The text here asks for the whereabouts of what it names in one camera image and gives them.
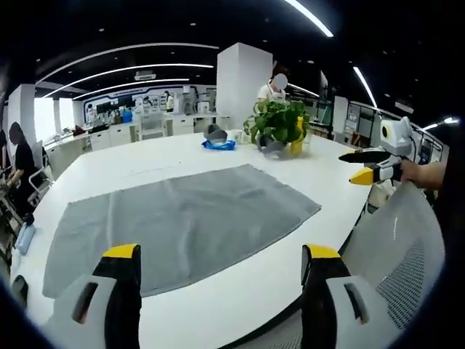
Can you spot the grey cloth bundle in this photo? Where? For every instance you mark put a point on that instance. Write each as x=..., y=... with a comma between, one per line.
x=270, y=147

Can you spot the white mesh office chair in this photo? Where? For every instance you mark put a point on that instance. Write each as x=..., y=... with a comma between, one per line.
x=396, y=240

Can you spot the person's right hand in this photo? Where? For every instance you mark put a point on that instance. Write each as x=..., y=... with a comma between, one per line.
x=423, y=174

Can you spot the grey folded cloth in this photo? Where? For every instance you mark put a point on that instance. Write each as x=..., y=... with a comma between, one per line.
x=215, y=132

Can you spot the blue storage bin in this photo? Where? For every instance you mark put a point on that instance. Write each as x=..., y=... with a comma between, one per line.
x=127, y=117

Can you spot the blue wipes packet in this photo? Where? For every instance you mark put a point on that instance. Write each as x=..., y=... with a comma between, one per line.
x=219, y=145

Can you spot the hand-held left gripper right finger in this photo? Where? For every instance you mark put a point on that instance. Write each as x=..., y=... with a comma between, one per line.
x=338, y=301

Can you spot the white square pillar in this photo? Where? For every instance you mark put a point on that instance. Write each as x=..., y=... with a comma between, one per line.
x=243, y=87

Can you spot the green potted plant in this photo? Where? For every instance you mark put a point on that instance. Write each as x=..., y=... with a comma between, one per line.
x=278, y=123

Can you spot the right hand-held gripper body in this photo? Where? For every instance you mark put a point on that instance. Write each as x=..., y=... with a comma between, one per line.
x=394, y=145

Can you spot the black object at table edge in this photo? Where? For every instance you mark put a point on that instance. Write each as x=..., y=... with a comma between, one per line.
x=19, y=291

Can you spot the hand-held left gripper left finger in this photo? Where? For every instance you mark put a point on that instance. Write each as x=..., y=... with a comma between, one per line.
x=95, y=301

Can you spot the light blue box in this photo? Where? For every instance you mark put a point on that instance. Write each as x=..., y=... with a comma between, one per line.
x=25, y=238

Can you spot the grey towel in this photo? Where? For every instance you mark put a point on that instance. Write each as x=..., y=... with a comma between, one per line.
x=174, y=218

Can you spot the white table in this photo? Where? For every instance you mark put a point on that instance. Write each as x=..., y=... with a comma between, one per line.
x=218, y=309

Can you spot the yellow bottle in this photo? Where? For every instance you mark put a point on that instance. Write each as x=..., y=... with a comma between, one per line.
x=297, y=138

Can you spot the white cabinet counter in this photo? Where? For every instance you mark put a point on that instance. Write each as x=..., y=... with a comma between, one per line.
x=98, y=138

